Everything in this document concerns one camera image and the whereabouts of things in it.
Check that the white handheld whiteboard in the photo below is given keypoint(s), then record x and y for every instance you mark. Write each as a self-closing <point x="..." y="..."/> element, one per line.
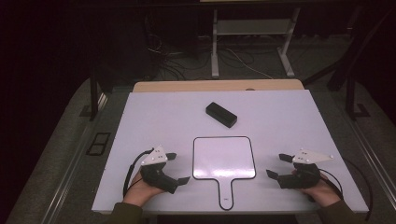
<point x="224" y="160"/>

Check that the metal floor rail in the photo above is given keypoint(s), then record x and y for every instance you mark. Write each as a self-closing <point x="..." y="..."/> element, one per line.
<point x="376" y="165"/>
<point x="71" y="169"/>

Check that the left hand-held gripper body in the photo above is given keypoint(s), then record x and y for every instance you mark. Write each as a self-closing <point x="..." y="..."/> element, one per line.
<point x="157" y="174"/>

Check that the person's left hand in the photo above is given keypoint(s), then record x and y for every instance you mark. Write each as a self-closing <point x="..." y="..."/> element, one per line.
<point x="140" y="191"/>

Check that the black whiteboard eraser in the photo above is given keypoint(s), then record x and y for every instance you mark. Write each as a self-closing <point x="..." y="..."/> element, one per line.
<point x="221" y="114"/>

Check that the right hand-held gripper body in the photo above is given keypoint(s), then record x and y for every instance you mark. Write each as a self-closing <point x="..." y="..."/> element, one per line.
<point x="303" y="177"/>

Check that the person's right hand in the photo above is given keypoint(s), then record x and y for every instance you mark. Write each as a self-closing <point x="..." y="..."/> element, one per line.
<point x="323" y="193"/>

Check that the black metal stand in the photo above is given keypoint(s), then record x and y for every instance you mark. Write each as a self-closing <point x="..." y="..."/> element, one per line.
<point x="93" y="93"/>
<point x="351" y="93"/>

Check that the white metal stand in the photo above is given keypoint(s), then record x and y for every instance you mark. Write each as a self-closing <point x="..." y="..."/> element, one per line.
<point x="253" y="27"/>

